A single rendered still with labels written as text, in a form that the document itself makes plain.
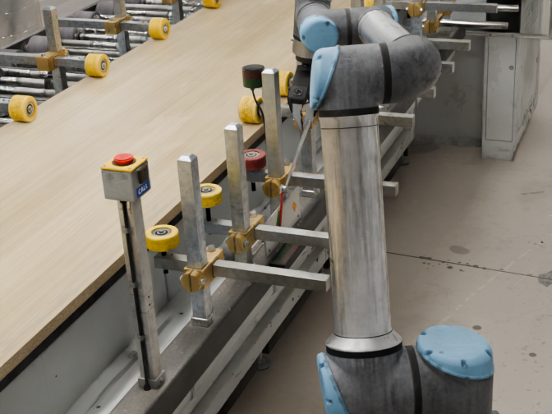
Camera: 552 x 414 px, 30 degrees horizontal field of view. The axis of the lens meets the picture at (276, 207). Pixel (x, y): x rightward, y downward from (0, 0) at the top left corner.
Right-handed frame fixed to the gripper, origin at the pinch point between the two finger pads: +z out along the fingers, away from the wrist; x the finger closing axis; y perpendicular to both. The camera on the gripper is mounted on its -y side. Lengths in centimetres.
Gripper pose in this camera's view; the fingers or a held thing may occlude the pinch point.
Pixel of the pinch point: (302, 126)
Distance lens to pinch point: 275.5
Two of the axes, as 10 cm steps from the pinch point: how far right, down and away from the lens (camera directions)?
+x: -9.6, -1.8, 2.1
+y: 2.7, -4.8, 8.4
